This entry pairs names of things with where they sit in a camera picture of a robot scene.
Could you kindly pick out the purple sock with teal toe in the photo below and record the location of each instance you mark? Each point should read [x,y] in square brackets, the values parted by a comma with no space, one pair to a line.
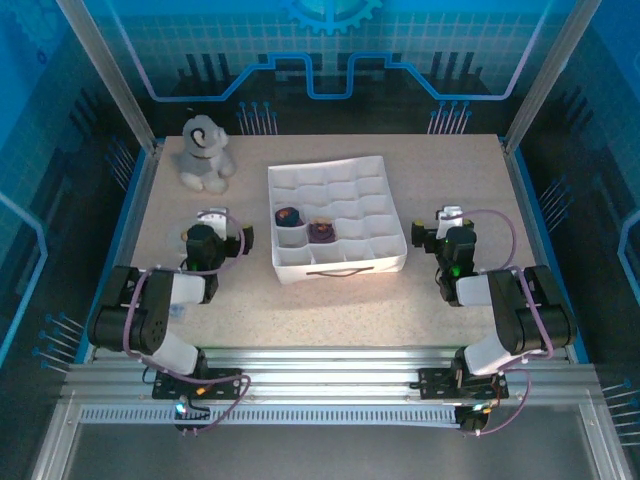
[289,216]

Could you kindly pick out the white divided organizer box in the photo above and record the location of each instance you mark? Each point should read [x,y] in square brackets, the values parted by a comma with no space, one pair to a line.
[350,250]

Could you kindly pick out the purple sock with beige toe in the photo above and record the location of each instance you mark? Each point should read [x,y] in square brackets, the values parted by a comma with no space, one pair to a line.
[321,232]

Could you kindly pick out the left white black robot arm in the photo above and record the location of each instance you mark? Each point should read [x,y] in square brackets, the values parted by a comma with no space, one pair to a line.
[150,320]

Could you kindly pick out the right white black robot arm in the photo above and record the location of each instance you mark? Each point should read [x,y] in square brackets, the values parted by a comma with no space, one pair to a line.
[520,315]

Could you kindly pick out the grey plush toy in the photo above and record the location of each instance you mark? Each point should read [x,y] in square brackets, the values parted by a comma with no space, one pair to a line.
[202,155]

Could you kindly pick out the black connector puck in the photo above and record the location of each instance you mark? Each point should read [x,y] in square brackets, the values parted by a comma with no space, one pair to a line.
[192,422]
[472,420]

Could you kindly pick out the aluminium table side rail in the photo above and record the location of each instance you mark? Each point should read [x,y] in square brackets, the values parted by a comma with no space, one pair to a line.
[137,210]

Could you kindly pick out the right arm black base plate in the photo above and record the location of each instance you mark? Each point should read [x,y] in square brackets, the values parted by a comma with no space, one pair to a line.
[435,382]

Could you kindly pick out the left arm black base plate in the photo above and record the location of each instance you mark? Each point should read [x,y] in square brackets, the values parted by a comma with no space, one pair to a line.
[225,384]

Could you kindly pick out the wide aluminium frame rail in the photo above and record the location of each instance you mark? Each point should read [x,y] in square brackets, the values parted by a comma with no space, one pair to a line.
[325,372]

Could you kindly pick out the aluminium frame post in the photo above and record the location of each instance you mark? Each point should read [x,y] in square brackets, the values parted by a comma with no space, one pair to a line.
[107,65]
[550,65]

